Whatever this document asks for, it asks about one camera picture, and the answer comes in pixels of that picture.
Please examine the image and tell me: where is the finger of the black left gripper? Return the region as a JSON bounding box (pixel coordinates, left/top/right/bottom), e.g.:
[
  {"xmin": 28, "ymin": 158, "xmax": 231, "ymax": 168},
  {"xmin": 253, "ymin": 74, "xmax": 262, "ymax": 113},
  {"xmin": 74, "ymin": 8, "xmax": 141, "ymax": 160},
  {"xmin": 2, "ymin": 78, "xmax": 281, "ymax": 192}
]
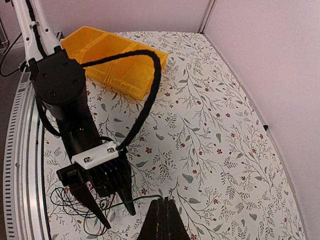
[
  {"xmin": 69, "ymin": 183, "xmax": 111, "ymax": 229},
  {"xmin": 117, "ymin": 186, "xmax": 136, "ymax": 216}
]

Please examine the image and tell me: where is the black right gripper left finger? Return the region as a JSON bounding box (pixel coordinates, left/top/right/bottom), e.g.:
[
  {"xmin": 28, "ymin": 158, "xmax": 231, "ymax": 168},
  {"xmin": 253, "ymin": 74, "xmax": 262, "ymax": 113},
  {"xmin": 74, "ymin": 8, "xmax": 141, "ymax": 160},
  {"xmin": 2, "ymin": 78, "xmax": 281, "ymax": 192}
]
[{"xmin": 137, "ymin": 200, "xmax": 160, "ymax": 240}]

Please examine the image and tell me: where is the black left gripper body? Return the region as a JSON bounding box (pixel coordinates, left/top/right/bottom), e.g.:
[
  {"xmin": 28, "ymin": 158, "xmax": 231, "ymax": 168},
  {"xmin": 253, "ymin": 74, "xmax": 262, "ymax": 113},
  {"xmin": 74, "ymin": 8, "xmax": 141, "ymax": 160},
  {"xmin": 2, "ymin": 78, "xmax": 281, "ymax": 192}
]
[{"xmin": 56, "ymin": 98, "xmax": 131, "ymax": 198}]

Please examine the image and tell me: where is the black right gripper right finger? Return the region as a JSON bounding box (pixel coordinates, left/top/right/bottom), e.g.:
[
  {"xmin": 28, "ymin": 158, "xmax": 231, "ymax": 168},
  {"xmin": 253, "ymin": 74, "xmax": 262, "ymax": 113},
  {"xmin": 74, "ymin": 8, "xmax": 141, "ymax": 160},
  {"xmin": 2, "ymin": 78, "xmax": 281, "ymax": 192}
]
[{"xmin": 162, "ymin": 197, "xmax": 191, "ymax": 240}]

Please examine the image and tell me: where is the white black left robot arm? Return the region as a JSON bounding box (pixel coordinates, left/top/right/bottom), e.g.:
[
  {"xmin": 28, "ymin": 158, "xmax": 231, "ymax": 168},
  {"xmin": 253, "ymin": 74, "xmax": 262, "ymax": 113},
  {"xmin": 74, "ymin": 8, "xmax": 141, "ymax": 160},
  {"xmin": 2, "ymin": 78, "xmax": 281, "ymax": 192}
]
[{"xmin": 13, "ymin": 0, "xmax": 136, "ymax": 229}]

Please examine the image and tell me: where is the yellow divided plastic bin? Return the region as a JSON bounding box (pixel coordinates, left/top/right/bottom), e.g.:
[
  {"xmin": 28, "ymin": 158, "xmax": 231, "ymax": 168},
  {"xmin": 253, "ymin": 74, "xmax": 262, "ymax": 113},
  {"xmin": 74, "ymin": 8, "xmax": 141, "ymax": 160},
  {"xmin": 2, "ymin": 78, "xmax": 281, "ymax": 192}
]
[{"xmin": 61, "ymin": 26, "xmax": 168, "ymax": 100}]

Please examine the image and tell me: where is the floral patterned table mat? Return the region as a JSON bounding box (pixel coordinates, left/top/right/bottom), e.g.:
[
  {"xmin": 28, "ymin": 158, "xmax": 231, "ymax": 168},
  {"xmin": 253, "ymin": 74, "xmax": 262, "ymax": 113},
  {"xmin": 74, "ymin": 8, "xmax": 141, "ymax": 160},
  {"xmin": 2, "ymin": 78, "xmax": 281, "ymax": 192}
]
[{"xmin": 44, "ymin": 31, "xmax": 306, "ymax": 240}]

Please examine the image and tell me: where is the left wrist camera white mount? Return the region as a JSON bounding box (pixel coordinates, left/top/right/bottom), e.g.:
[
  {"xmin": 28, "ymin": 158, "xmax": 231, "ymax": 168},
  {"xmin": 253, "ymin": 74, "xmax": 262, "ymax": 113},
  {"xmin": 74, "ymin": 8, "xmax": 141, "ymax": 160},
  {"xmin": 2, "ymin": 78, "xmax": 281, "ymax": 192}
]
[{"xmin": 71, "ymin": 141, "xmax": 119, "ymax": 170}]

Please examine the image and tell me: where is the aluminium front frame rail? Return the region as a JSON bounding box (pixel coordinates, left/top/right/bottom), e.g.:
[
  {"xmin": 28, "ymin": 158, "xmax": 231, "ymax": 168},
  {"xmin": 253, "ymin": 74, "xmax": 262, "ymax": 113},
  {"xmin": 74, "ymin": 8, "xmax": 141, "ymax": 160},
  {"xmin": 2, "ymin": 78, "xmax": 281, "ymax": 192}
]
[{"xmin": 3, "ymin": 73, "xmax": 51, "ymax": 240}]

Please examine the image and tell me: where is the black braided left camera cable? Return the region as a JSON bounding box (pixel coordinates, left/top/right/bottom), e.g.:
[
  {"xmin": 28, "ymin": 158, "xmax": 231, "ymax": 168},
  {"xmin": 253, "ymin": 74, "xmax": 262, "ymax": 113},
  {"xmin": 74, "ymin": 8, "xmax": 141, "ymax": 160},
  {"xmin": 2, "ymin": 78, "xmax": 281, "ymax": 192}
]
[{"xmin": 81, "ymin": 49, "xmax": 161, "ymax": 151}]

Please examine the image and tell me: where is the aluminium right corner post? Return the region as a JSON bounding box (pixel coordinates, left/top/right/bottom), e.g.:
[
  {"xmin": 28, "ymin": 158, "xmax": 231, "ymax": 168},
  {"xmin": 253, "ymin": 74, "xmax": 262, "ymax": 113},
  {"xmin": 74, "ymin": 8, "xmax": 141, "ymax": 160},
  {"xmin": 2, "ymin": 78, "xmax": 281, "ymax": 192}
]
[{"xmin": 197, "ymin": 0, "xmax": 217, "ymax": 34}]

